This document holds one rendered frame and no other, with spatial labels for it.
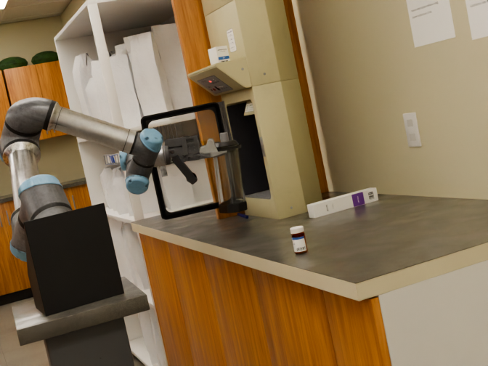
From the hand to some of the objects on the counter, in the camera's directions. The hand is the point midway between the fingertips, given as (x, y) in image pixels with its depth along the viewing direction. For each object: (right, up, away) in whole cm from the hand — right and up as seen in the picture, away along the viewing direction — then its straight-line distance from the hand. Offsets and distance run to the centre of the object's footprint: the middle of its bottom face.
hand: (224, 152), depth 263 cm
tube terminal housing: (+24, -20, +25) cm, 40 cm away
